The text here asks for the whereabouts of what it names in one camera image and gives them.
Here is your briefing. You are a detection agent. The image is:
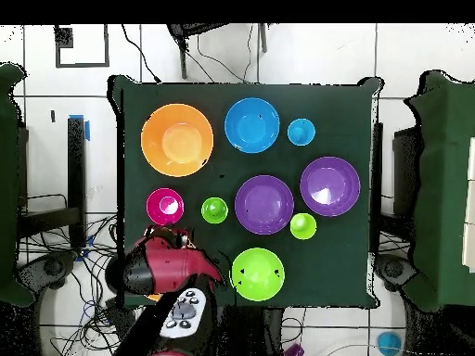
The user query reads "green cup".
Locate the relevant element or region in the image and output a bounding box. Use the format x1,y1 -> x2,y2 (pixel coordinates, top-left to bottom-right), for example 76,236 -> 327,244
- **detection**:
200,197 -> 229,225

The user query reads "red bowl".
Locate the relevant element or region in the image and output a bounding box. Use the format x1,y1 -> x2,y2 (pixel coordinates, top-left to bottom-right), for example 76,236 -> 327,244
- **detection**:
145,187 -> 186,226

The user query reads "purple bowl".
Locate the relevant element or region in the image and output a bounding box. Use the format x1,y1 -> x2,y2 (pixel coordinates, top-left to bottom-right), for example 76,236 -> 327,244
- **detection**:
234,174 -> 295,236
299,156 -> 362,218

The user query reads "yellow-green cup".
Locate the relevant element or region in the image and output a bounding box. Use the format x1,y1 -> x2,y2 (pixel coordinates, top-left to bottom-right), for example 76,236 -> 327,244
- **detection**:
289,212 -> 318,241

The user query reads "blue bowl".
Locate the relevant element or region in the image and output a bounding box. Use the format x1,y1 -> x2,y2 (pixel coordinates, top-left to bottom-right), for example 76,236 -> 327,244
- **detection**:
224,96 -> 281,154

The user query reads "green bowl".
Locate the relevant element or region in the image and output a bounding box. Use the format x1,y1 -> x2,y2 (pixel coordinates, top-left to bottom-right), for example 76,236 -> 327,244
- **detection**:
230,247 -> 286,302

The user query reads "blue cup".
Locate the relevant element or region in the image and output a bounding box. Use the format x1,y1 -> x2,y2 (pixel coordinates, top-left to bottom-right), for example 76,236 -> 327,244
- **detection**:
286,118 -> 316,146
376,330 -> 403,356

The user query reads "dark green table cloth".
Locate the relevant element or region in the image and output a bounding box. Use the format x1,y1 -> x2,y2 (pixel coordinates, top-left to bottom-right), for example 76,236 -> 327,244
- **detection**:
110,75 -> 383,309

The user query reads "green cloth covered table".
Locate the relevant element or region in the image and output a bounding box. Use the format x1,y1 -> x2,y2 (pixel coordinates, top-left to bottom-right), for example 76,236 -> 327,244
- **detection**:
402,70 -> 475,312
0,62 -> 36,309

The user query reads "white box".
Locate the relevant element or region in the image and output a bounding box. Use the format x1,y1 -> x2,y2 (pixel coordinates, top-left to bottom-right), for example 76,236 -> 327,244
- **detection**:
461,136 -> 475,273

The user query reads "black floor cable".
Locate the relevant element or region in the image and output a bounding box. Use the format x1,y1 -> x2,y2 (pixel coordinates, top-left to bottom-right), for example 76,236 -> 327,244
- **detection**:
121,23 -> 162,83

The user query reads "black camera tripod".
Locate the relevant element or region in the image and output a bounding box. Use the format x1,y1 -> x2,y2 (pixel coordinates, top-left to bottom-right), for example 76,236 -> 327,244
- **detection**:
166,23 -> 268,81

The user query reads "tangle of cables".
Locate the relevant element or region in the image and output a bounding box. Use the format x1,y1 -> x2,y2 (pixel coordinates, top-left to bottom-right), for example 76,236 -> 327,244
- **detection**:
21,214 -> 149,356

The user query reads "grey pedestal foot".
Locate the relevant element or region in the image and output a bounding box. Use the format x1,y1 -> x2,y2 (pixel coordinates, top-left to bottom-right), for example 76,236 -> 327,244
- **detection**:
374,253 -> 418,292
16,251 -> 79,294

